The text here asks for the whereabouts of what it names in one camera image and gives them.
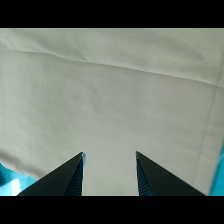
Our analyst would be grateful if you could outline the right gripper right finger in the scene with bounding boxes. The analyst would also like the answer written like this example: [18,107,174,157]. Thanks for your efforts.
[135,150,205,197]

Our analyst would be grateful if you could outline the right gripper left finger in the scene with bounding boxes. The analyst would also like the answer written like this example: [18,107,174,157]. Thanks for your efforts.
[17,151,86,197]

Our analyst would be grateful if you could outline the cream garment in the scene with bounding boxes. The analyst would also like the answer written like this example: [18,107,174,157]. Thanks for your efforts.
[0,28,224,197]

